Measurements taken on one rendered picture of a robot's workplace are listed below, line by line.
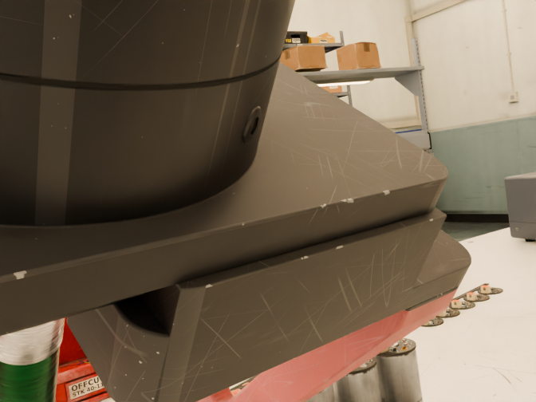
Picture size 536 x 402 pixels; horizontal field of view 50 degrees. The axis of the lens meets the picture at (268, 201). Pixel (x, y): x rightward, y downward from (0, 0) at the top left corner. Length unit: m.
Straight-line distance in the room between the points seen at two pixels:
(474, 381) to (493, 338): 0.09
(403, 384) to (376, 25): 6.14
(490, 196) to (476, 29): 1.66
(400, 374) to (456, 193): 6.14
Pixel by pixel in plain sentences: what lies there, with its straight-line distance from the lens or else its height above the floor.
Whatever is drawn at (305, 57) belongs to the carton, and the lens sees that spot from 3.13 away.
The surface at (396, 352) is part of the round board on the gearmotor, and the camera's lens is 0.30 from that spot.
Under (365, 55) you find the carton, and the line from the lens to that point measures 3.39.
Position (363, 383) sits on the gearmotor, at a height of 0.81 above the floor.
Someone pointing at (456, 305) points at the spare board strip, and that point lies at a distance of 0.59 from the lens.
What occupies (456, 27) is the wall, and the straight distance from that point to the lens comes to 6.34.
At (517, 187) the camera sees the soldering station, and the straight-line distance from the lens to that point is 0.88.
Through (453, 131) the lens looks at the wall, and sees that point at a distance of 6.36.
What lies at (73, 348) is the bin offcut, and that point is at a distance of 0.60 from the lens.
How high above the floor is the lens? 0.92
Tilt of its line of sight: 4 degrees down
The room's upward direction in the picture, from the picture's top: 8 degrees counter-clockwise
